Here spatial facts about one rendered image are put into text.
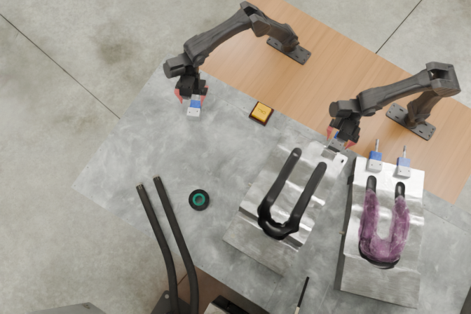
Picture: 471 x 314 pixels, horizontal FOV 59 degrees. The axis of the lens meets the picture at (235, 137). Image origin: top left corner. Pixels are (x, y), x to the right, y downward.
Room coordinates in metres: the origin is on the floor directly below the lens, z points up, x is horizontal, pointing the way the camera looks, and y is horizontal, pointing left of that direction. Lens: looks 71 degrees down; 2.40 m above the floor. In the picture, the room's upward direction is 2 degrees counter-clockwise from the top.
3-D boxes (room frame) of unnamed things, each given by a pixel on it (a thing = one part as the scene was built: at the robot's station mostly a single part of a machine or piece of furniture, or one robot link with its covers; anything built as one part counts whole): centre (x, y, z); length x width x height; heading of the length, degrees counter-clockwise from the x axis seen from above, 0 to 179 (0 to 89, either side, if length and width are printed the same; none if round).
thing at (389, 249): (0.16, -0.52, 0.90); 0.26 x 0.18 x 0.08; 165
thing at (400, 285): (0.15, -0.53, 0.86); 0.50 x 0.26 x 0.11; 165
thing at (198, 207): (0.29, 0.15, 0.82); 0.08 x 0.08 x 0.04
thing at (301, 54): (0.95, -0.25, 0.84); 0.20 x 0.07 x 0.08; 52
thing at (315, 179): (0.28, -0.20, 0.92); 0.35 x 0.16 x 0.09; 147
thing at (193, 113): (0.69, 0.16, 0.83); 0.13 x 0.05 x 0.05; 170
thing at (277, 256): (0.27, -0.18, 0.87); 0.50 x 0.26 x 0.14; 147
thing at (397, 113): (0.58, -0.72, 0.84); 0.20 x 0.07 x 0.08; 52
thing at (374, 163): (0.43, -0.54, 0.86); 0.13 x 0.05 x 0.05; 165
